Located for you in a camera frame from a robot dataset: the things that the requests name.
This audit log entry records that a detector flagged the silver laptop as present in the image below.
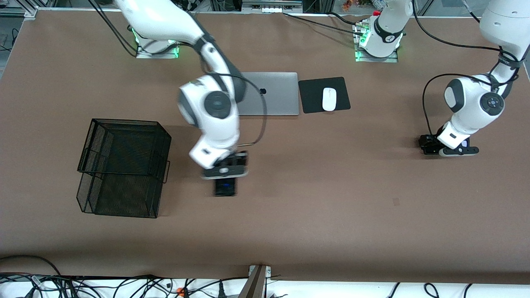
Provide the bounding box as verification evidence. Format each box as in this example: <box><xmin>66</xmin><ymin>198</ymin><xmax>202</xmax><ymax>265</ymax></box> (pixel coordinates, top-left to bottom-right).
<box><xmin>238</xmin><ymin>72</ymin><xmax>299</xmax><ymax>116</ymax></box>

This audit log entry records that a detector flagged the black mouse pad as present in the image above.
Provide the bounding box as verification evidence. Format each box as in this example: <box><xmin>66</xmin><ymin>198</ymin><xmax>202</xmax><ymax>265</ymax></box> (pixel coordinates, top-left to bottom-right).
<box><xmin>298</xmin><ymin>77</ymin><xmax>351</xmax><ymax>114</ymax></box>

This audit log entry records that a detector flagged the white computer mouse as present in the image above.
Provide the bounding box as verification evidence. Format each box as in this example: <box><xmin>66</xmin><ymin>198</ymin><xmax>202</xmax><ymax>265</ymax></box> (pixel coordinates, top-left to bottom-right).
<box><xmin>322</xmin><ymin>87</ymin><xmax>337</xmax><ymax>112</ymax></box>

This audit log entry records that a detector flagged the grey power strip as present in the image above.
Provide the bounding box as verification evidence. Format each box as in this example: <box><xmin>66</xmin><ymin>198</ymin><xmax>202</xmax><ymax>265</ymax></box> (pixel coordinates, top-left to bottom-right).
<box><xmin>241</xmin><ymin>0</ymin><xmax>304</xmax><ymax>13</ymax></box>

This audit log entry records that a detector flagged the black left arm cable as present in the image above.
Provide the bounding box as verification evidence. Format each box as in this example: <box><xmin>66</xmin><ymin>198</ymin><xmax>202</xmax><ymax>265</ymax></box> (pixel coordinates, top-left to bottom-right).
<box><xmin>412</xmin><ymin>0</ymin><xmax>520</xmax><ymax>139</ymax></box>

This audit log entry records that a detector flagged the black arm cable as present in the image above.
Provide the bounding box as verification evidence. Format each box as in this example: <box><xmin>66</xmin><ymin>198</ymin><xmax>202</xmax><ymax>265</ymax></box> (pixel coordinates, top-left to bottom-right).
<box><xmin>89</xmin><ymin>0</ymin><xmax>267</xmax><ymax>146</ymax></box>
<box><xmin>412</xmin><ymin>0</ymin><xmax>520</xmax><ymax>139</ymax></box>

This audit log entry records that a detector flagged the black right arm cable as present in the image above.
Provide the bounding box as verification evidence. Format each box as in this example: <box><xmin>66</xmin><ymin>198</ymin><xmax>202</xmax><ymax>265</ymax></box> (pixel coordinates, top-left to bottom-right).
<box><xmin>89</xmin><ymin>0</ymin><xmax>267</xmax><ymax>146</ymax></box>

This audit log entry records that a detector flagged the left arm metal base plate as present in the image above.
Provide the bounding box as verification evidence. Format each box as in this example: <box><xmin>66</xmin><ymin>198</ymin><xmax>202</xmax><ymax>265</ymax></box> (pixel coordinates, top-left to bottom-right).
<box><xmin>355</xmin><ymin>49</ymin><xmax>399</xmax><ymax>63</ymax></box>

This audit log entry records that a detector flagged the black wire mesh organizer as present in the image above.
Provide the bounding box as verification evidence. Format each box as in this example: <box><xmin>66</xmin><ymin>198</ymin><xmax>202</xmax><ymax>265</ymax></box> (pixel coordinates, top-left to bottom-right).
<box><xmin>76</xmin><ymin>118</ymin><xmax>172</xmax><ymax>219</ymax></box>

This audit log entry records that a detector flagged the metal camera mount pole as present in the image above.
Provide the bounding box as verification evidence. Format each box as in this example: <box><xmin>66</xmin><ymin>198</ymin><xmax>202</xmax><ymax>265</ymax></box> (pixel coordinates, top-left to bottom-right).
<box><xmin>238</xmin><ymin>265</ymin><xmax>272</xmax><ymax>298</ymax></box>

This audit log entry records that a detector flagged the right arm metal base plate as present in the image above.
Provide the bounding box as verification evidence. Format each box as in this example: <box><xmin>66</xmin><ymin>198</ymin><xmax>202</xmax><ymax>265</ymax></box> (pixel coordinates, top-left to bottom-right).
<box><xmin>136</xmin><ymin>37</ymin><xmax>180</xmax><ymax>59</ymax></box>

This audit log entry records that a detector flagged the black table cable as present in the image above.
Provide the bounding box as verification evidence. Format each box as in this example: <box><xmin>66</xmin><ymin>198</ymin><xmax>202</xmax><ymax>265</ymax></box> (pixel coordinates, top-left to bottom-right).
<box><xmin>283</xmin><ymin>12</ymin><xmax>365</xmax><ymax>33</ymax></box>

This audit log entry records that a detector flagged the black floor cable tangle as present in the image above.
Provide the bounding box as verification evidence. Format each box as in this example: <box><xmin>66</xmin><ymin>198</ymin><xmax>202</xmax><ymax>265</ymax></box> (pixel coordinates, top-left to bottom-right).
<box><xmin>0</xmin><ymin>273</ymin><xmax>249</xmax><ymax>298</ymax></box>

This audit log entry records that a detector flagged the black arched floor cable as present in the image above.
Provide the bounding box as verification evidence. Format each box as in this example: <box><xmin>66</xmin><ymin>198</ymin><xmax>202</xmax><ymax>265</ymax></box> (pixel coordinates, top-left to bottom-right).
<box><xmin>0</xmin><ymin>255</ymin><xmax>63</xmax><ymax>278</ymax></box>

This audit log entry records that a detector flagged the aluminium frame profile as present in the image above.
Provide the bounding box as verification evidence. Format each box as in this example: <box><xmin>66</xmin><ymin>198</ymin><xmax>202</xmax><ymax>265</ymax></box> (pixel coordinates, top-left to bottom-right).
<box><xmin>0</xmin><ymin>6</ymin><xmax>39</xmax><ymax>19</ymax></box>

